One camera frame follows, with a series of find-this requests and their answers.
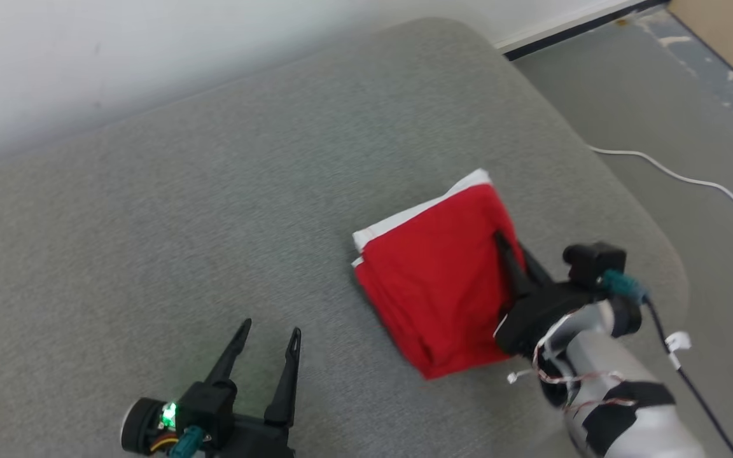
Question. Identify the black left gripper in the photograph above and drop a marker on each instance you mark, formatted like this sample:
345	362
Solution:
258	442

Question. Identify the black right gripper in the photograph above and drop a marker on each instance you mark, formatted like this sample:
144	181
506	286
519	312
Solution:
538	318

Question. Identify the red and white garment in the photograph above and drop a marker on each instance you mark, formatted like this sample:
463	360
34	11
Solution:
436	286

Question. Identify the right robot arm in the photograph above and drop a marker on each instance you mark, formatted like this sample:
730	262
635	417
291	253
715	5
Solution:
595	353

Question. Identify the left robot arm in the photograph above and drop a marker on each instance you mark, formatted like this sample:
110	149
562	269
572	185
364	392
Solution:
140	427

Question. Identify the grey fabric sofa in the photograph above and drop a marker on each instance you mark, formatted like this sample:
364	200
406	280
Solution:
214	222

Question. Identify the black baseboard strip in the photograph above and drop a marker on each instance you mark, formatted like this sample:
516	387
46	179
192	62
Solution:
570	35

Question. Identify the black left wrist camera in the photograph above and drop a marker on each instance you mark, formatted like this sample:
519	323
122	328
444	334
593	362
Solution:
210	407

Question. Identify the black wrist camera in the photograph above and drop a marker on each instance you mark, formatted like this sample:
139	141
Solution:
210	407
595	261

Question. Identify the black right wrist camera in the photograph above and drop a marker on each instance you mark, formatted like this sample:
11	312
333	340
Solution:
595	261

